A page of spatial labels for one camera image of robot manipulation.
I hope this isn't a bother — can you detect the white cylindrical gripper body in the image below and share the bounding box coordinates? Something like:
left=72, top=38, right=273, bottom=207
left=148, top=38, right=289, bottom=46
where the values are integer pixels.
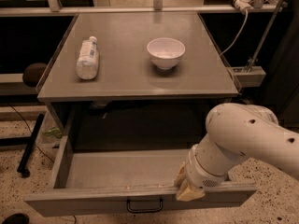
left=184, top=145, right=227, bottom=189

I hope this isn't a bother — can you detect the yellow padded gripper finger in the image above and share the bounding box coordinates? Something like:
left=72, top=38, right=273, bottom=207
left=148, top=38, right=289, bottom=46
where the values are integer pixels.
left=176, top=180, right=205, bottom=202
left=174, top=162, right=185, bottom=187

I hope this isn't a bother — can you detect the grey top drawer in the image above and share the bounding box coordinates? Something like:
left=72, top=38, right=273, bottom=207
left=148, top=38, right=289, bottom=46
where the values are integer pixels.
left=23, top=105, right=258, bottom=218

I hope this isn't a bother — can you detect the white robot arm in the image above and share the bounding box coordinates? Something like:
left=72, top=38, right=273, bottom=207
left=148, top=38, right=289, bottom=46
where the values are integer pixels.
left=175, top=103, right=299, bottom=202

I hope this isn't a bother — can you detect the grey drawer cabinet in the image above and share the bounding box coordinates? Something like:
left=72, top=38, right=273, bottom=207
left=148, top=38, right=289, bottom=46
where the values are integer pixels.
left=36, top=10, right=240, bottom=154

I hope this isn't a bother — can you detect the white bowl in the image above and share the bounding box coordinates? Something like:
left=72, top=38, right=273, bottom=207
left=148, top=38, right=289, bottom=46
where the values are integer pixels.
left=147, top=37, right=186, bottom=70

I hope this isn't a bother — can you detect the green plastic item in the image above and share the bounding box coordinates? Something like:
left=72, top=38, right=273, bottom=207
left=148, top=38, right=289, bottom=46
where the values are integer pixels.
left=43, top=127, right=63, bottom=139

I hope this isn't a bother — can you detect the clear plastic water bottle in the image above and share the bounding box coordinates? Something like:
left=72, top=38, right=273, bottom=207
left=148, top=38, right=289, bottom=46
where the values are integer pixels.
left=76, top=36, right=99, bottom=80

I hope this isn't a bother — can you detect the black floor stand bar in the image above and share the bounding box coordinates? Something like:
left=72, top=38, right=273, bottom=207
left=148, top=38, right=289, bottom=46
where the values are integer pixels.
left=17, top=114, right=45, bottom=178

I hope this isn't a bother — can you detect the dark shoe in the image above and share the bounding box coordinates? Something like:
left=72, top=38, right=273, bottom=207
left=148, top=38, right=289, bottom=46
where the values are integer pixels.
left=1, top=213, right=30, bottom=224

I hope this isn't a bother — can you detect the dark brown round object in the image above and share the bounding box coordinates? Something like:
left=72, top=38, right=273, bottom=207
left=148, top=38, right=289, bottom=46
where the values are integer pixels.
left=22, top=63, right=47, bottom=87

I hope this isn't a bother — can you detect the metal slanted rod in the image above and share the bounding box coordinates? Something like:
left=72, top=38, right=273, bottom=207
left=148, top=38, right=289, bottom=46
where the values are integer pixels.
left=243, top=0, right=284, bottom=72

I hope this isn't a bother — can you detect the grey metal rail block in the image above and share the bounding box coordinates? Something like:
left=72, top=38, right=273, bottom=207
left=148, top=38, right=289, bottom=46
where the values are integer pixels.
left=227, top=66, right=266, bottom=89

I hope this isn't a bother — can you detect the white power cable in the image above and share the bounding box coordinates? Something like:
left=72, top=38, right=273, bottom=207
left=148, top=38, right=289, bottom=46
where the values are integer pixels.
left=219, top=8, right=249, bottom=57

